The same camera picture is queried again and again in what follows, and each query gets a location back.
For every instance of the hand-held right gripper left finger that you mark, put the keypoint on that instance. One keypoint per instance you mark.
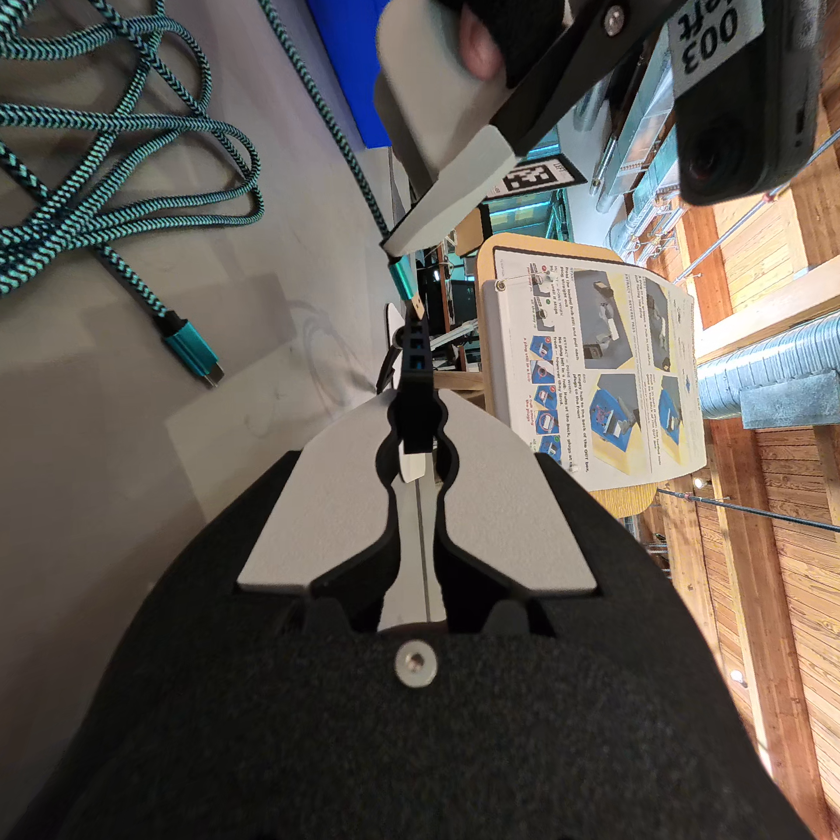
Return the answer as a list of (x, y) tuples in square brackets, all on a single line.
[(321, 518)]

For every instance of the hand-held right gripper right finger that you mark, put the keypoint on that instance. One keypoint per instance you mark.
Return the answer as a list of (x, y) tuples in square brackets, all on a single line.
[(512, 518)]

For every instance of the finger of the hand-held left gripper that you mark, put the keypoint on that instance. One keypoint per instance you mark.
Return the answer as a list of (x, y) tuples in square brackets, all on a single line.
[(459, 190)]

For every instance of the black usb hub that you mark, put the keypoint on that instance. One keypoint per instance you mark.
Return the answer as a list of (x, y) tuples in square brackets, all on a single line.
[(415, 394)]

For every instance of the blue plastic bin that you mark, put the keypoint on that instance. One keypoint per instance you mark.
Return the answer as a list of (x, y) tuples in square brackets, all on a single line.
[(348, 65)]

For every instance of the person's left hand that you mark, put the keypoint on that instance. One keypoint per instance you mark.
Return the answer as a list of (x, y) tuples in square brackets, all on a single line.
[(482, 46)]

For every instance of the black framed marker sign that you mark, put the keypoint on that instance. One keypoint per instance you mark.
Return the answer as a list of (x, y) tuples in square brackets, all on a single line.
[(531, 177)]

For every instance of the silver ceiling ducts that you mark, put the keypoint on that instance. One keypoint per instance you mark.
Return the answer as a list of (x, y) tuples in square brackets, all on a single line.
[(630, 164)]

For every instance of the wooden document stand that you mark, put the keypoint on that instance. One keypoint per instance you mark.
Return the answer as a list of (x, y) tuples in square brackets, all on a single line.
[(505, 367)]

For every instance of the black tripod pole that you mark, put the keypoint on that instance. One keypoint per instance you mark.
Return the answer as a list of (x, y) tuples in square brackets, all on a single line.
[(754, 510)]

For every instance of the large silver air duct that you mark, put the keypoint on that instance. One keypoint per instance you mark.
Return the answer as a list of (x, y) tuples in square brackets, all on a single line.
[(774, 367)]

